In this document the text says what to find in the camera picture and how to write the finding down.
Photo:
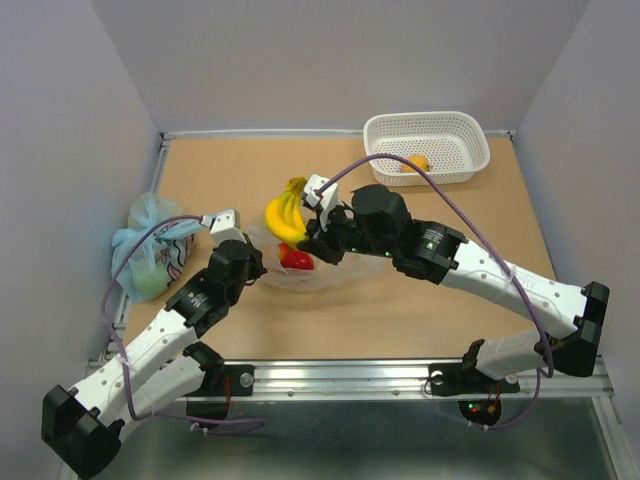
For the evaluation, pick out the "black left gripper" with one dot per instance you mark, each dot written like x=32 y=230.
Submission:
x=257 y=268

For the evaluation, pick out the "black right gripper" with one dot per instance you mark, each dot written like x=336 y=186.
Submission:
x=319 y=242

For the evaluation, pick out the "clear lemon-print plastic bag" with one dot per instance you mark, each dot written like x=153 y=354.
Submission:
x=298 y=271

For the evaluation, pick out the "red apple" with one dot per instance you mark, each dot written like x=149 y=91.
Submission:
x=293 y=259

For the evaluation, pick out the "yellow banana bunch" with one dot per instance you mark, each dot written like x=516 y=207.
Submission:
x=283 y=217

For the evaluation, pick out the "orange mango fruit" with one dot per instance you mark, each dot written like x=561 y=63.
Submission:
x=415 y=163

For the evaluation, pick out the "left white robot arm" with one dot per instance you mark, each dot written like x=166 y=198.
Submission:
x=86 y=424

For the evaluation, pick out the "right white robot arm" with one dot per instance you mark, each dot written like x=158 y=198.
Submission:
x=567 y=319

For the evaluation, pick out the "blue tied plastic bag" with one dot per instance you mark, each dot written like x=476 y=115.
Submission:
x=172 y=243

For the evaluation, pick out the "white perforated plastic basket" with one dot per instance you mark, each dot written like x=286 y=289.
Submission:
x=453 y=143

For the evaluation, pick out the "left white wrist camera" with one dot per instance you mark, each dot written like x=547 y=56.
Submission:
x=223 y=226

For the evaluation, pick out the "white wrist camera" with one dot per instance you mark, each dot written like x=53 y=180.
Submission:
x=320 y=195
x=223 y=226

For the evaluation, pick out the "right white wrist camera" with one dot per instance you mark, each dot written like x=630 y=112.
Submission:
x=320 y=195

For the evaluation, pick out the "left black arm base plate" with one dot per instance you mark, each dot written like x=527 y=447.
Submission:
x=231 y=379

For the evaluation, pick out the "aluminium front rail frame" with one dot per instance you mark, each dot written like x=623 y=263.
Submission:
x=345 y=380

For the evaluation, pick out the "aluminium left side rail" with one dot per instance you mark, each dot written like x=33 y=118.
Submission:
x=144 y=213

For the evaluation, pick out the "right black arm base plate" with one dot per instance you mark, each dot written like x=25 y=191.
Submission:
x=451 y=379

